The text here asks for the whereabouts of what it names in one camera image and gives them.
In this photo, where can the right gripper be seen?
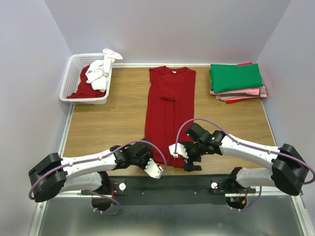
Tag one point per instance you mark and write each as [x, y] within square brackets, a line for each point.
[189, 162]

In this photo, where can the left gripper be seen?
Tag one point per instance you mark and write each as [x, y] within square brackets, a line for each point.
[148, 157]

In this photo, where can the dark red t-shirt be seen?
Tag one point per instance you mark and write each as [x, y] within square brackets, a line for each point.
[170, 104]

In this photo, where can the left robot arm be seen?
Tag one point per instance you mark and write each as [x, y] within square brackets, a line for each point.
[54, 174]

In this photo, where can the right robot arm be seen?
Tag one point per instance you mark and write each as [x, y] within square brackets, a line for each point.
[280, 167]

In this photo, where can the folded bright red t-shirt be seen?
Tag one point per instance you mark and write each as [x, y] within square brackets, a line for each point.
[238, 100]

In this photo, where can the red t-shirt in basket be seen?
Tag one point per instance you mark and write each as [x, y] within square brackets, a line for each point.
[84, 89]

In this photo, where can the folded green t-shirt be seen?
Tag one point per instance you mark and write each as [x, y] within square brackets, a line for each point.
[225, 77]

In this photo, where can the white t-shirt in basket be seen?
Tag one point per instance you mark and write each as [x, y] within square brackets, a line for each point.
[98, 71]

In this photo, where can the folded mauve t-shirt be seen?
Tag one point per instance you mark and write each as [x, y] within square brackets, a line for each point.
[245, 96]

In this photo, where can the folded magenta t-shirt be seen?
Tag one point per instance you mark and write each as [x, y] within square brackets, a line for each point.
[243, 64]

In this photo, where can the white plastic laundry basket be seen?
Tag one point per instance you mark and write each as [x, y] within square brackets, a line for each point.
[71, 79]

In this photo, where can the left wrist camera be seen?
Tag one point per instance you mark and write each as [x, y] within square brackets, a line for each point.
[153, 169]

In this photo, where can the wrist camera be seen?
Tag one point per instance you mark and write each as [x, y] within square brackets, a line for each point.
[153, 169]
[178, 150]

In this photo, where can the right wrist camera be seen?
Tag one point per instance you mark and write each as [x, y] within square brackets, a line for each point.
[178, 150]

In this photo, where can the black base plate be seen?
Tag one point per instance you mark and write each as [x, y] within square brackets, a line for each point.
[172, 190]

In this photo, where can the white wall trim strip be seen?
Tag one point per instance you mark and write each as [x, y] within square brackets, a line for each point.
[153, 65]

